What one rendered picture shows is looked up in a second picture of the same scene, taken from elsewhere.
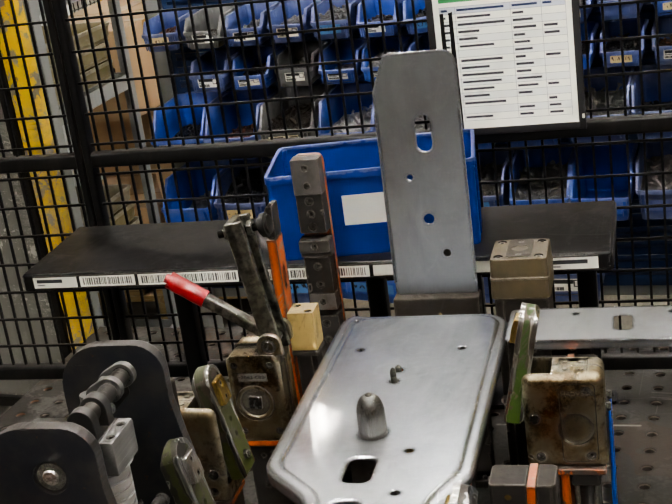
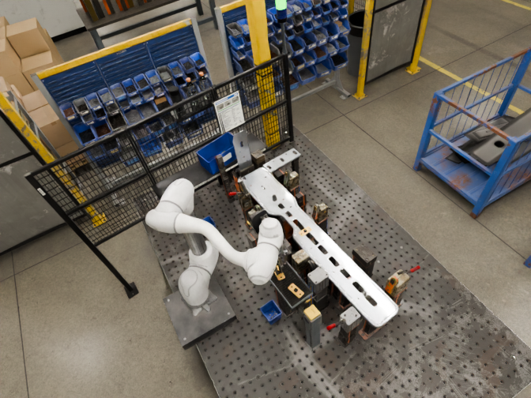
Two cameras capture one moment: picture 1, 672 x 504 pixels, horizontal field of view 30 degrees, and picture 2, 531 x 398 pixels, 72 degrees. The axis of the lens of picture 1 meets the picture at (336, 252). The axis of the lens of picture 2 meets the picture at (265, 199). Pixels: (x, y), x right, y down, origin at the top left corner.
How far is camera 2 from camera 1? 1.69 m
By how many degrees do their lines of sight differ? 45
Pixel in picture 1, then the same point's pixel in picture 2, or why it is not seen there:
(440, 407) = (277, 189)
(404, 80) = (238, 137)
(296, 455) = (269, 209)
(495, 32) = (228, 113)
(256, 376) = (246, 200)
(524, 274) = (261, 158)
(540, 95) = (237, 121)
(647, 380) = not seen: hidden behind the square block
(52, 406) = not seen: hidden behind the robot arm
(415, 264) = (242, 164)
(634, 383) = not seen: hidden behind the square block
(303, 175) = (220, 159)
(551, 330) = (273, 167)
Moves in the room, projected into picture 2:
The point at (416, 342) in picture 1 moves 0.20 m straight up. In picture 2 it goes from (257, 179) to (253, 159)
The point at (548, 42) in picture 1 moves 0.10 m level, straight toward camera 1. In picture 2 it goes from (238, 111) to (246, 117)
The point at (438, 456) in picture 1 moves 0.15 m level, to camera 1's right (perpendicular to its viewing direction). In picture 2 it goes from (288, 197) to (301, 184)
